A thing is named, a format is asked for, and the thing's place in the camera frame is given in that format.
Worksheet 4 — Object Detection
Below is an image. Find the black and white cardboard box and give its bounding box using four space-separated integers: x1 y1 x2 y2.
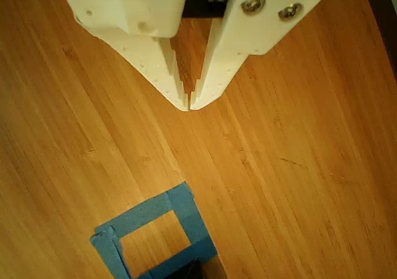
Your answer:
178 259 204 279

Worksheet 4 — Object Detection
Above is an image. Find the blue tape square target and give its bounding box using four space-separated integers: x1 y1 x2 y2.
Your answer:
89 181 219 279

